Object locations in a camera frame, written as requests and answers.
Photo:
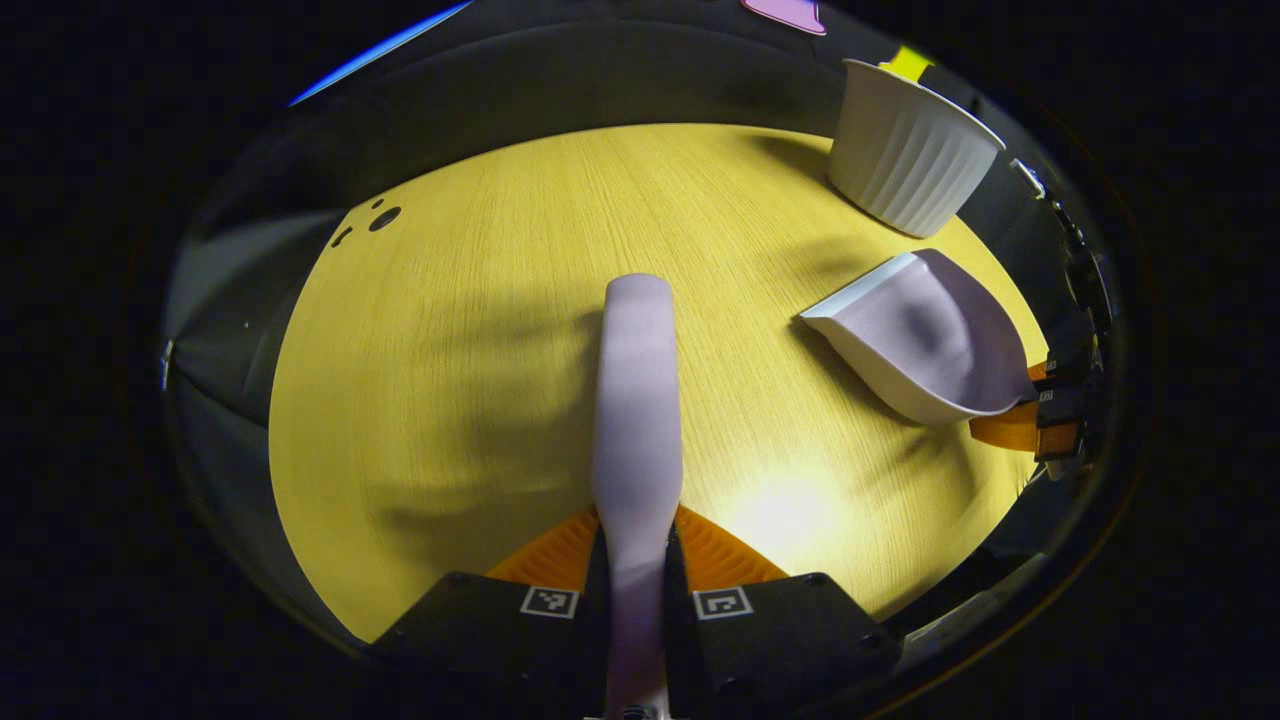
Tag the white ribbed garbage bin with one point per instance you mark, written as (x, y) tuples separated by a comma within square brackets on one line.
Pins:
[(905, 160)]

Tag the pale pink dustpan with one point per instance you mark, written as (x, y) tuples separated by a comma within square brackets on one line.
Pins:
[(930, 340)]

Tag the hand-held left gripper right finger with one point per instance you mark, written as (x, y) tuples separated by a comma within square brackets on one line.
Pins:
[(678, 640)]

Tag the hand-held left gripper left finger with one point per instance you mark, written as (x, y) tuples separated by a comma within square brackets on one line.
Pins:
[(595, 640)]

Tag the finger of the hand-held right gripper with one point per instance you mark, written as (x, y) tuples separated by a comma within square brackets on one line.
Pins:
[(1070, 360), (1005, 428)]

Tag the small pale pink broom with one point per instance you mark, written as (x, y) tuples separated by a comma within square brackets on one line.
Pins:
[(637, 400)]

